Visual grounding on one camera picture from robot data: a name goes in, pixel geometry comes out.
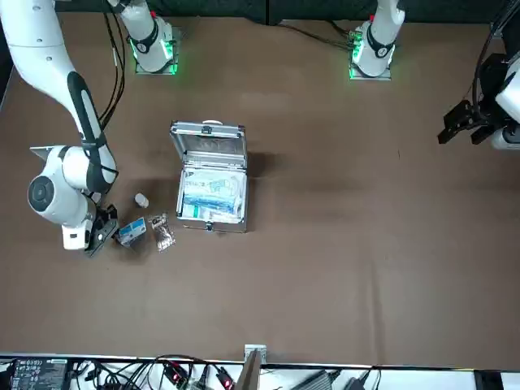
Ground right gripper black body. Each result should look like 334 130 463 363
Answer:
83 193 107 255

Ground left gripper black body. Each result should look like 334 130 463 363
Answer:
470 52 509 131

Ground blue white gloves packet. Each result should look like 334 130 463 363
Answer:
117 218 150 249

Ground clear iodophor cotton swab packet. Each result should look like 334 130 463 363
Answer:
147 211 177 254

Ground silver aluminium medical kit case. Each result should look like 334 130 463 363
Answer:
169 119 249 235

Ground white packet green print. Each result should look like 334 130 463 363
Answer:
180 205 245 225

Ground blue mask pack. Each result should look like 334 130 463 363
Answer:
182 193 241 214

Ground white packet teal print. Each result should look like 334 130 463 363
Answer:
183 170 247 198

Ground black power adapter white label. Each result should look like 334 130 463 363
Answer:
7 357 69 390

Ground red-lit black plug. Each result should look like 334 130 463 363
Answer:
161 361 192 386
214 366 237 390

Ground black box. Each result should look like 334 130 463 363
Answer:
473 369 505 390

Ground grey power adapter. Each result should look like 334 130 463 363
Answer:
292 368 340 390

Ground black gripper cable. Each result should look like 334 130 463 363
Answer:
473 0 520 106

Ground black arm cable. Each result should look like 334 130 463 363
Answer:
103 10 128 123
98 10 123 131

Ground black base cable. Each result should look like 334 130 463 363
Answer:
275 19 358 52

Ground aluminium camera post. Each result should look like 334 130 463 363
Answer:
237 344 268 390

